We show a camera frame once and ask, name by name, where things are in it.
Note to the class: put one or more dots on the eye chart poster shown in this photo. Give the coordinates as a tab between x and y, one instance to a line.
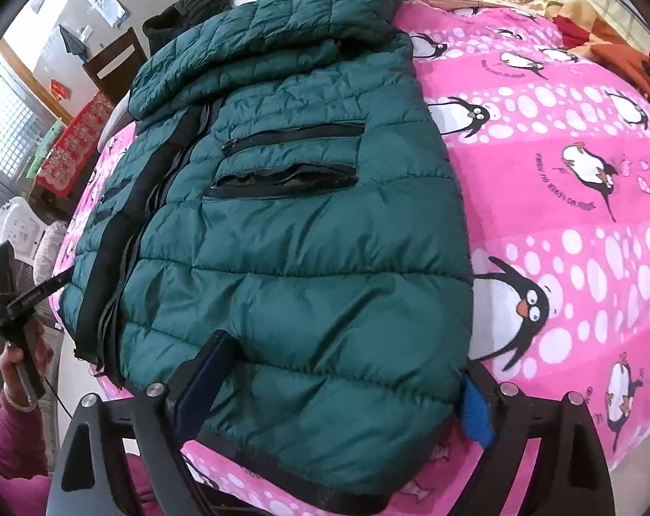
104	0

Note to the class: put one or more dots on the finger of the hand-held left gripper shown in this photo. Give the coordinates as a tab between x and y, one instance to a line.
40	287
3	274

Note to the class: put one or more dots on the red patterned tablecloth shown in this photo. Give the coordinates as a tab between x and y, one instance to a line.
72	145

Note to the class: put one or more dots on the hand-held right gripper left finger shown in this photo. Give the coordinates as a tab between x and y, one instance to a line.
201	381

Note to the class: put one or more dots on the grey fuzzy cushion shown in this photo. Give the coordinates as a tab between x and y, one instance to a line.
51	250

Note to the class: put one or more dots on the grey pillow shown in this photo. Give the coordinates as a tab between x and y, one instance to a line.
122	115

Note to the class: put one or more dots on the dark hanging cloth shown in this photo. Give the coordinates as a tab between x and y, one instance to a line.
71	40

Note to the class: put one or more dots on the glass block window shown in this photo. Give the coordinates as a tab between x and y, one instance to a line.
8	118

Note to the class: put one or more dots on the green puffer jacket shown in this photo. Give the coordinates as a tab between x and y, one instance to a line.
303	258

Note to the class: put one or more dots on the white plastic chair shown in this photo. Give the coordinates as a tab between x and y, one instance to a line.
18	226

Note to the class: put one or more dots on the person's pink clothing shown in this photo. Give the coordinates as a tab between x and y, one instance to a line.
137	478

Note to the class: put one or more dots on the person's left hand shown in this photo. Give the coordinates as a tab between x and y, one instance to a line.
10	368

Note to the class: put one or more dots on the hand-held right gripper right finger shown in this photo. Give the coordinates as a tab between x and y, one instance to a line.
475	414

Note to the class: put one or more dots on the dark wooden chair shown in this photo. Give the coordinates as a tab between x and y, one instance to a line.
115	64

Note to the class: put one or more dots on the red wall decoration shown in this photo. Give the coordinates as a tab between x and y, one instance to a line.
60	90

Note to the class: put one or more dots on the person's left forearm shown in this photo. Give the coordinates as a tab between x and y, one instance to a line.
13	441

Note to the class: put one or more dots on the pink penguin blanket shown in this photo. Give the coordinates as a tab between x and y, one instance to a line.
545	199

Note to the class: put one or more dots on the black jacket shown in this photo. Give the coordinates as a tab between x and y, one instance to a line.
196	0

